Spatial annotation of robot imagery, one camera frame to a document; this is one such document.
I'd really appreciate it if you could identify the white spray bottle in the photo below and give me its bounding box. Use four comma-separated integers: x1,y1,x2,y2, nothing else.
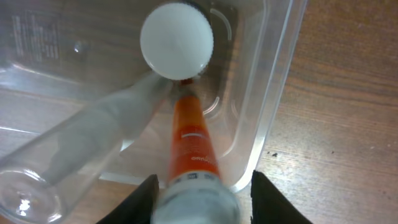
1,72,173,223

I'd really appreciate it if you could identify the clear plastic container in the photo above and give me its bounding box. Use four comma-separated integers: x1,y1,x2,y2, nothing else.
1,1,307,192

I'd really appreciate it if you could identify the dark bottle white cap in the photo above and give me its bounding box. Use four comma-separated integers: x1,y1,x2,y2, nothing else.
140,2,214,80

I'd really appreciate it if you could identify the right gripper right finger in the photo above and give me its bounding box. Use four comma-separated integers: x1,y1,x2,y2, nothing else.
251,170,312,224

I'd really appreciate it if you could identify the orange tube white cap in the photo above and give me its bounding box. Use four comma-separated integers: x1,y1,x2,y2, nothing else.
151,81,240,224

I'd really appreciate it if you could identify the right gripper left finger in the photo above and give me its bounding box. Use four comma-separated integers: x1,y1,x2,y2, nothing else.
97,174,159,224

